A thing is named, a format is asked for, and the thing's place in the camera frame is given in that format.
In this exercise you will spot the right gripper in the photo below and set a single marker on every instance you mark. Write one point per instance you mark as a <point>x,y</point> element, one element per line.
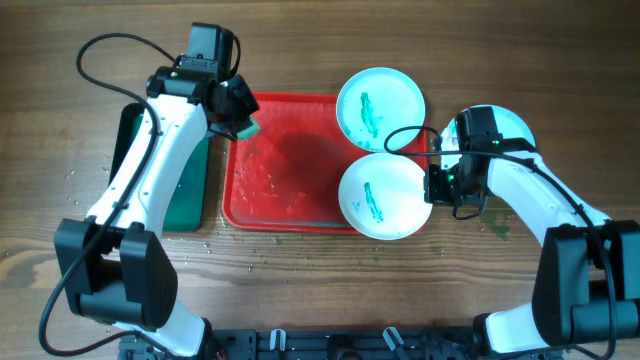
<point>435,191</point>

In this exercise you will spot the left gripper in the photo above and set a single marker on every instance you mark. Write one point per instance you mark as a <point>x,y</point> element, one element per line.
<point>248,104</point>

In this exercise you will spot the white plate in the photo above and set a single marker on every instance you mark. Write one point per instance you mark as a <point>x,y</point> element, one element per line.
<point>382,196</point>
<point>483,138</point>
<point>380,108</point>

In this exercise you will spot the green sponge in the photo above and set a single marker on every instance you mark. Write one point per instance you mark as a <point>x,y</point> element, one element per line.
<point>247,129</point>

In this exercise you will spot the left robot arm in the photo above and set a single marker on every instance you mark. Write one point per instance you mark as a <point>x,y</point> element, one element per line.
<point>114,269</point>

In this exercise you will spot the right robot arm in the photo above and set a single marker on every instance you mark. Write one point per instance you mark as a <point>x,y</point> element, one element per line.
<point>587,282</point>

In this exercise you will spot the red plastic tray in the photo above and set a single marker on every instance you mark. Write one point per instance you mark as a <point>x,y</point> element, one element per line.
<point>286,177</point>

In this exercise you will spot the black tray with green water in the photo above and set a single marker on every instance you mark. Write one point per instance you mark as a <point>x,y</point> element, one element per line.
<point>184,212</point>

